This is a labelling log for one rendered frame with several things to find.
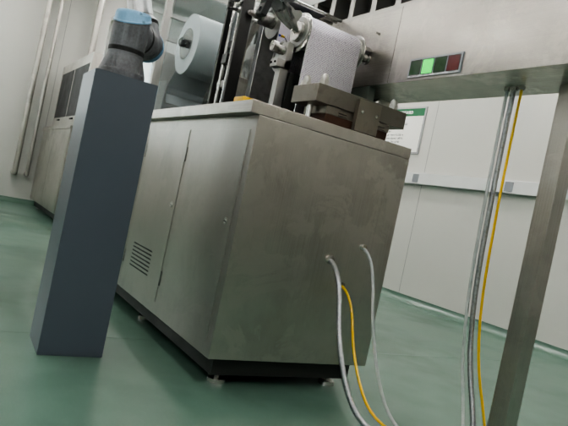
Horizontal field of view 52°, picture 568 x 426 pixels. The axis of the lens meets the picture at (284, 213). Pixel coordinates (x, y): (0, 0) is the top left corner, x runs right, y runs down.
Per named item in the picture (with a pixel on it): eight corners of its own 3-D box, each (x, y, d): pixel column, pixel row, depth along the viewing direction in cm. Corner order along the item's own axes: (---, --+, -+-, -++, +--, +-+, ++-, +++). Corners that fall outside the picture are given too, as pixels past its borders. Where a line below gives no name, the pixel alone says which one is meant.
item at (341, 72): (296, 94, 212) (306, 44, 212) (346, 111, 224) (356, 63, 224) (297, 94, 212) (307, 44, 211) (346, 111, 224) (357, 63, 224)
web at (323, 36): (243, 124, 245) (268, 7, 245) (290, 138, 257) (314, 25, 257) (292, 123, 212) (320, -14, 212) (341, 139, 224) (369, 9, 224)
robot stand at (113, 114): (36, 354, 178) (95, 67, 178) (29, 335, 196) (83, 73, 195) (101, 357, 188) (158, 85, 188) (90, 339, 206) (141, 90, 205)
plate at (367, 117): (350, 129, 202) (357, 98, 201) (372, 136, 207) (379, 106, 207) (355, 129, 199) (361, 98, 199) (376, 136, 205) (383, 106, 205)
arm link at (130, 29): (101, 40, 186) (110, -1, 185) (117, 52, 199) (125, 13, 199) (138, 47, 185) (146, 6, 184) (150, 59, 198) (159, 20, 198)
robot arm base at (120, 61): (102, 70, 181) (108, 39, 181) (92, 74, 194) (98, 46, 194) (149, 84, 188) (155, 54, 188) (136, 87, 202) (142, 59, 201)
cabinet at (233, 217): (54, 249, 391) (80, 124, 390) (146, 261, 425) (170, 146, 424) (199, 391, 177) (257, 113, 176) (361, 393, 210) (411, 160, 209)
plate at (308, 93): (290, 101, 206) (294, 85, 206) (375, 129, 227) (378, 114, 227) (315, 100, 193) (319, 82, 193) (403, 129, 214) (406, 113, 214)
